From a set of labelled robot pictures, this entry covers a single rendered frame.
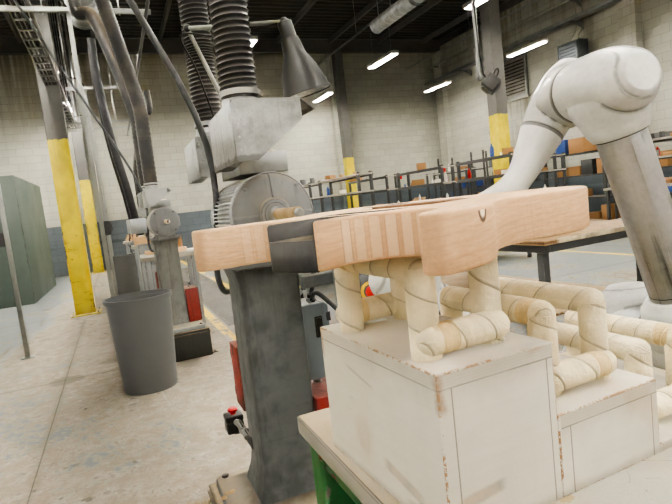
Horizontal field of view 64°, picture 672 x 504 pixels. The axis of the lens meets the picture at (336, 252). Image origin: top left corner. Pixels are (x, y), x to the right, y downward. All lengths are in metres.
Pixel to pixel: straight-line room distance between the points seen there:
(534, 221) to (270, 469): 1.51
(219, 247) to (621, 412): 0.49
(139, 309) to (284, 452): 2.45
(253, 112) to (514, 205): 0.88
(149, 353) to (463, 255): 3.92
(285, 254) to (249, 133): 0.83
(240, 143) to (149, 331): 3.03
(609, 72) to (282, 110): 0.70
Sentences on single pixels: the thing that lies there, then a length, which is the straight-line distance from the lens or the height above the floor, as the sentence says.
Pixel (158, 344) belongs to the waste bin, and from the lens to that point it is 4.23.
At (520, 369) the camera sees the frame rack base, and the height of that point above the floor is 1.08.
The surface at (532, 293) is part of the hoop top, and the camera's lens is 0.76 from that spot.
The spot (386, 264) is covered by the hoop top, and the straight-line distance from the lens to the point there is 0.57.
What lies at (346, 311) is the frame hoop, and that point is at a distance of 0.69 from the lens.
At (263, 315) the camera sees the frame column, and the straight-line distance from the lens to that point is 1.76.
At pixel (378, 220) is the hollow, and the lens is 0.50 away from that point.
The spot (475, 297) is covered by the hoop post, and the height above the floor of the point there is 1.15.
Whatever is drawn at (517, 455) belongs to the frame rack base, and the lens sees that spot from 0.60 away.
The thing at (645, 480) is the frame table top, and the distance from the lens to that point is 0.72.
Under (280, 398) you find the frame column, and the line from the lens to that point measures 1.84.
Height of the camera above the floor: 1.27
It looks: 6 degrees down
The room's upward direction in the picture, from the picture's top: 7 degrees counter-clockwise
